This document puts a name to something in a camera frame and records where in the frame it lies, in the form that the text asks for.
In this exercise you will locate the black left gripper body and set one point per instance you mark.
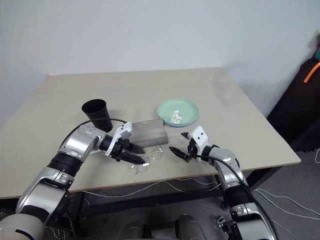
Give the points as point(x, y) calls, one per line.
point(119, 149)

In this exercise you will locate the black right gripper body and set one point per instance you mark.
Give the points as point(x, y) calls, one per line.
point(193, 150)

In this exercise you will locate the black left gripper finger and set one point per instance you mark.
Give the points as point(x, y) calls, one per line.
point(137, 149)
point(135, 159)

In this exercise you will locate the clear safety glasses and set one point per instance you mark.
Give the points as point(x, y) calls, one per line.
point(156, 155)

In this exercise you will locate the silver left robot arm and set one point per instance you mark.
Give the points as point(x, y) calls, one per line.
point(75, 145)

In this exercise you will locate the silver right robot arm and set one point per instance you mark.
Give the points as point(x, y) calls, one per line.
point(226, 172)

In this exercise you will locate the grey glasses case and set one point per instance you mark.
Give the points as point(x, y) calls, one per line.
point(150, 132)

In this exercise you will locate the black plastic cup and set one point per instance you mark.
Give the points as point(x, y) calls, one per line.
point(98, 116)

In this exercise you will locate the light blue plate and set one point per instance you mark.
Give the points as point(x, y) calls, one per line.
point(192, 123)

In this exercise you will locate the crumpled white paper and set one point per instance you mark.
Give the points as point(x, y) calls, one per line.
point(176, 116)

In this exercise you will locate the green plate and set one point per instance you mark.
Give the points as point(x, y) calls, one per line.
point(186, 110)

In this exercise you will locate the dark rounded shape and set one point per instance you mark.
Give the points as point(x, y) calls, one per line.
point(190, 227)

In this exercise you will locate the small black connector box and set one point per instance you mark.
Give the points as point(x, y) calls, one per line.
point(225, 226)

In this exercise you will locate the black bag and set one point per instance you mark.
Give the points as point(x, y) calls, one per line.
point(295, 112)

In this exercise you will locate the teal object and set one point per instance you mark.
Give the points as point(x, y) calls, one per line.
point(318, 54)

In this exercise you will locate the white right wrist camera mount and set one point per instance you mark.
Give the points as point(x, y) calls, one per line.
point(199, 136)

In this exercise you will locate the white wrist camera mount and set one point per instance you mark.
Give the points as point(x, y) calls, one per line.
point(123, 130)
point(199, 136)

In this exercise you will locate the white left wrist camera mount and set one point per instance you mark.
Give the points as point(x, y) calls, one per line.
point(123, 130)

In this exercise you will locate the black table frame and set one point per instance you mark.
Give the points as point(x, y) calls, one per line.
point(140, 206)

